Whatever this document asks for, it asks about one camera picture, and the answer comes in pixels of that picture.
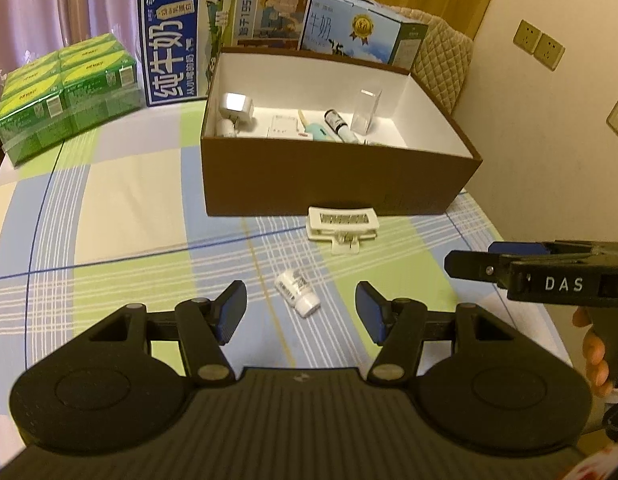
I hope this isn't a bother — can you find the red patterned object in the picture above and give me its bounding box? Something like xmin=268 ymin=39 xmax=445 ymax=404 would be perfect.
xmin=574 ymin=444 xmax=618 ymax=480

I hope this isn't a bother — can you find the checked bed sheet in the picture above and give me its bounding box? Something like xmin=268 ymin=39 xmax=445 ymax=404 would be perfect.
xmin=0 ymin=95 xmax=570 ymax=461

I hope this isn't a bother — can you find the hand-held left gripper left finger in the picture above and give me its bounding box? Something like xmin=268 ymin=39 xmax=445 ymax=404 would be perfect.
xmin=89 ymin=280 xmax=248 ymax=387

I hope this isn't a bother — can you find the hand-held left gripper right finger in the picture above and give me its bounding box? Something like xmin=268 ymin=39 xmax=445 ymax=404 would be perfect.
xmin=355 ymin=281 xmax=512 ymax=387

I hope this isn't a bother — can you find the person's right hand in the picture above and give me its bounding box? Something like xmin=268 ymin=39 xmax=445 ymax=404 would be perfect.
xmin=572 ymin=306 xmax=616 ymax=399

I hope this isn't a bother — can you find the white plastic clip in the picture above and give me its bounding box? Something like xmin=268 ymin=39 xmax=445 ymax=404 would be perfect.
xmin=306 ymin=205 xmax=380 ymax=255

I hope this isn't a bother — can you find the dark blue milk carton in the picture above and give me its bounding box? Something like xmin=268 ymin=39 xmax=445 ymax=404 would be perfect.
xmin=137 ymin=0 xmax=314 ymax=108

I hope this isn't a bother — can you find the brown glass spray bottle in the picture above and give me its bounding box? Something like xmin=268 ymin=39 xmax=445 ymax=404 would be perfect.
xmin=324 ymin=109 xmax=358 ymax=144

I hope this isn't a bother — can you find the white medicine box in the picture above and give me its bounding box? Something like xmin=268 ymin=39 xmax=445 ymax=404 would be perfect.
xmin=265 ymin=114 xmax=310 ymax=140

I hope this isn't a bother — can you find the white power adapter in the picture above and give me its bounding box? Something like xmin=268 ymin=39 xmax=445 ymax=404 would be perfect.
xmin=220 ymin=92 xmax=256 ymax=129

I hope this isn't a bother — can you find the white pill bottle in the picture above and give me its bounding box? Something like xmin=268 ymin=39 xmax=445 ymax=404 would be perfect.
xmin=274 ymin=268 xmax=320 ymax=319

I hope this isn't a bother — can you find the light blue milk carton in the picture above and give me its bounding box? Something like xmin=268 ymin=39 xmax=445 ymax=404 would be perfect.
xmin=299 ymin=0 xmax=430 ymax=72

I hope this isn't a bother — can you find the clear plastic box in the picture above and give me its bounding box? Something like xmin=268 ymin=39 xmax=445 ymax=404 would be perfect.
xmin=351 ymin=88 xmax=382 ymax=134

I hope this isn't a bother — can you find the mint green handheld fan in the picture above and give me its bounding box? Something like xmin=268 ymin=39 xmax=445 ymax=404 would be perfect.
xmin=306 ymin=123 xmax=340 ymax=142

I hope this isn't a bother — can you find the green carton pack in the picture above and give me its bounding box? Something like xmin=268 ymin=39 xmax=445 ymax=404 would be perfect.
xmin=0 ymin=32 xmax=144 ymax=167

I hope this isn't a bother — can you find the quilted beige chair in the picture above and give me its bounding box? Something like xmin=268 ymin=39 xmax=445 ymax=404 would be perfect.
xmin=384 ymin=5 xmax=474 ymax=113

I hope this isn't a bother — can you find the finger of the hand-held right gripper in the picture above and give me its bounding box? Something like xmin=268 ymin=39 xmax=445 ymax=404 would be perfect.
xmin=444 ymin=249 xmax=514 ymax=287
xmin=488 ymin=240 xmax=598 ymax=257

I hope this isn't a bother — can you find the brown cardboard box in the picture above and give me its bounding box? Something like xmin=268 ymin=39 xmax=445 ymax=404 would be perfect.
xmin=200 ymin=46 xmax=484 ymax=218

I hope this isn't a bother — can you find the pink curtain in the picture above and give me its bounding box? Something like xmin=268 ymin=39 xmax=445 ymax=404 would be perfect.
xmin=0 ymin=0 xmax=266 ymax=93

